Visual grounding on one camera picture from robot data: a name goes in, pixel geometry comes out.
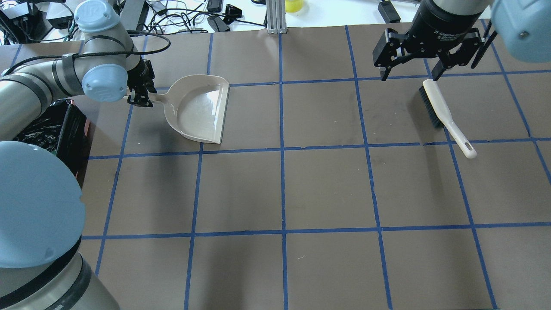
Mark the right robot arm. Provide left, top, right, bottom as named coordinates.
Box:
left=372, top=0, right=551, bottom=81

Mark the aluminium frame post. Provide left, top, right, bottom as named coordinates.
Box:
left=265, top=0, right=288, bottom=34

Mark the beige plastic dustpan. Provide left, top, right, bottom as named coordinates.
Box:
left=149, top=74, right=230, bottom=144

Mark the black trash bin bag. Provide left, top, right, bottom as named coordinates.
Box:
left=13, top=99, right=87, bottom=175

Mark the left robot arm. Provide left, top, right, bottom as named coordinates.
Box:
left=0, top=0, right=154, bottom=310

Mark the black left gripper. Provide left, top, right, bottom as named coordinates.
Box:
left=127, top=58, right=157, bottom=107

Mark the beige hand brush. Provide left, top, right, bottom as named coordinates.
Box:
left=418, top=79, right=477, bottom=159

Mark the yellow tape roll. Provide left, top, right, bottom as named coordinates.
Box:
left=284, top=0, right=305, bottom=12

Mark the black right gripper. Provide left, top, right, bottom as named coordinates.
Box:
left=373, top=0, right=485, bottom=81

